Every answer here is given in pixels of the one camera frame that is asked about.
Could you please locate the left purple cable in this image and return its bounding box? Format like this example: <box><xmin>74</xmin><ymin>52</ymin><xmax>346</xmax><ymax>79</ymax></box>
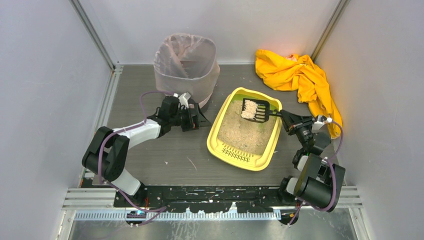
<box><xmin>97</xmin><ymin>90</ymin><xmax>175</xmax><ymax>227</ymax></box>

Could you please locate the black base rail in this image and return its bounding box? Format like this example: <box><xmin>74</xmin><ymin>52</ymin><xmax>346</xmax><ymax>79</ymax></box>
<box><xmin>114</xmin><ymin>185</ymin><xmax>311</xmax><ymax>215</ymax></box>

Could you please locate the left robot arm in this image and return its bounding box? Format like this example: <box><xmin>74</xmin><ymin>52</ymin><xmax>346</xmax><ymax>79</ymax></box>
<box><xmin>81</xmin><ymin>93</ymin><xmax>212</xmax><ymax>198</ymax></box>

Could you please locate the yellow litter box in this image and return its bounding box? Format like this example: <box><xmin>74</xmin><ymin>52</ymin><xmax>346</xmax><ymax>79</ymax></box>
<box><xmin>206</xmin><ymin>87</ymin><xmax>283</xmax><ymax>171</ymax></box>

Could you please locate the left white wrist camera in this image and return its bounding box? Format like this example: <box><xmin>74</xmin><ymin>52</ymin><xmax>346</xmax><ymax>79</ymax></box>
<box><xmin>178</xmin><ymin>92</ymin><xmax>191</xmax><ymax>109</ymax></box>

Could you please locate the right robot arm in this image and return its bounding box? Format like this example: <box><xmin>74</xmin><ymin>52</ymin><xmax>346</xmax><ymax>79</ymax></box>
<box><xmin>277</xmin><ymin>110</ymin><xmax>346</xmax><ymax>212</ymax></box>

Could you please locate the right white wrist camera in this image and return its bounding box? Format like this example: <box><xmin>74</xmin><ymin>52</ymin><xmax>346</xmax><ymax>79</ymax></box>
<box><xmin>311</xmin><ymin>115</ymin><xmax>333</xmax><ymax>133</ymax></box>

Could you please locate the black litter scoop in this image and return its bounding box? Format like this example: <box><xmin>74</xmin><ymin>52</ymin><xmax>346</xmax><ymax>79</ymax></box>
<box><xmin>240</xmin><ymin>98</ymin><xmax>283</xmax><ymax>124</ymax></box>

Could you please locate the trash bin with pink bag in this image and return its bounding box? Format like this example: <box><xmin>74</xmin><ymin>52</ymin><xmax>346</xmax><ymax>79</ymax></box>
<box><xmin>153</xmin><ymin>33</ymin><xmax>220</xmax><ymax>108</ymax></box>

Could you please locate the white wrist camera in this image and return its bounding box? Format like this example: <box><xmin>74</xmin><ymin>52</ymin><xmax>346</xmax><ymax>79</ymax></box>
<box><xmin>178</xmin><ymin>92</ymin><xmax>191</xmax><ymax>109</ymax></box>
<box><xmin>311</xmin><ymin>115</ymin><xmax>333</xmax><ymax>133</ymax></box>

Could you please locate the yellow cloth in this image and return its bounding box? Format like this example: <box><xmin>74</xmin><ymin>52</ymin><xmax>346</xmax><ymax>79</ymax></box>
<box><xmin>255</xmin><ymin>49</ymin><xmax>343</xmax><ymax>139</ymax></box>

